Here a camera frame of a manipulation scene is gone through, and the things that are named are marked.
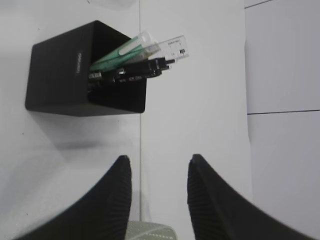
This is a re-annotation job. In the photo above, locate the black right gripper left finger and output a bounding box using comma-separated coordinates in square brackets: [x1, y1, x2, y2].
[19, 155, 132, 240]

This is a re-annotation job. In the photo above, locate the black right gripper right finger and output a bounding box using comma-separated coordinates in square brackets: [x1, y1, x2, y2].
[187, 154, 311, 240]

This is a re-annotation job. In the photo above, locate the mint green utility knife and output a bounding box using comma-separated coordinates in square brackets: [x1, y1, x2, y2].
[89, 31, 156, 72]

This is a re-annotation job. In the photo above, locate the black gel pen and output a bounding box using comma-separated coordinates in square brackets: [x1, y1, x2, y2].
[107, 65, 171, 84]
[88, 57, 176, 82]

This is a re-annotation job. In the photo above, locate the yellow utility knife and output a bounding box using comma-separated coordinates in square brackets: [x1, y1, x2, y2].
[130, 46, 160, 62]

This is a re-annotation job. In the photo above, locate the green woven plastic basket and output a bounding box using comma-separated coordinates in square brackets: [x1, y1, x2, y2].
[124, 220, 178, 240]

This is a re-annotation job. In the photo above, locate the clear plastic ruler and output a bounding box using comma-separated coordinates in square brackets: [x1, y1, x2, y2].
[145, 35, 189, 61]

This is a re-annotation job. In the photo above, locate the black square pen holder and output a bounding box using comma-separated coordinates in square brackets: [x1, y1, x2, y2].
[24, 20, 147, 117]

